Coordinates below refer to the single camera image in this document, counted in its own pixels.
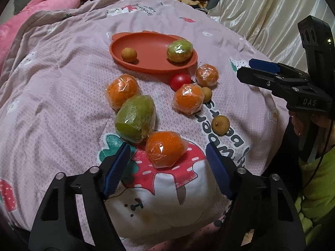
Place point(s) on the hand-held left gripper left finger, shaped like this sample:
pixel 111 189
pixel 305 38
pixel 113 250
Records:
pixel 117 167

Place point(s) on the strawberry printed pink blanket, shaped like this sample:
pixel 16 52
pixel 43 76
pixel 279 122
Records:
pixel 65 96

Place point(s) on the plastic-wrapped orange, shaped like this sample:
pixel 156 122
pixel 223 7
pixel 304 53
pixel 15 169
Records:
pixel 165 149
pixel 188 98
pixel 206 75
pixel 123 90

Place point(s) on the person's right hand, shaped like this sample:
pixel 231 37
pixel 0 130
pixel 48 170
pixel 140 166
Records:
pixel 324 130

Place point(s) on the red tomato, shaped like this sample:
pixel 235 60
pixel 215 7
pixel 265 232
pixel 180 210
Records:
pixel 180 81

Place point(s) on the large green fruit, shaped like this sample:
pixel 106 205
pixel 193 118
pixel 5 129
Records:
pixel 136 119

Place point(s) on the person's right forearm green sleeve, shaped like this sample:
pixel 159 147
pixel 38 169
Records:
pixel 319 188

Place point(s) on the small green fruit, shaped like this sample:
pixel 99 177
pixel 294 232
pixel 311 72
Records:
pixel 179 51

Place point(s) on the orange-red plate with ears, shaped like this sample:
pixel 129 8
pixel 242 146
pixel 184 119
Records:
pixel 151 49

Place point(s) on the cream satin cloth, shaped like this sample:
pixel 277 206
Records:
pixel 261 10

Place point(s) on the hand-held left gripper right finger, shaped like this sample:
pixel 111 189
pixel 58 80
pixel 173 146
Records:
pixel 217 167

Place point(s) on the pink dotted cloth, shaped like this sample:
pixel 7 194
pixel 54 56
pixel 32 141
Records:
pixel 199 230

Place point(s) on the small brown longan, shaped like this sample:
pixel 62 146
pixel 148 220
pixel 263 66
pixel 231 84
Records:
pixel 129 54
pixel 207 94
pixel 220 125

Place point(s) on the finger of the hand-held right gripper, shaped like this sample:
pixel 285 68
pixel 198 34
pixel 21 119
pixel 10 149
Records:
pixel 261 64
pixel 256 77

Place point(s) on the plain pink fleece blanket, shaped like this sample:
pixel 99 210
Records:
pixel 39 2

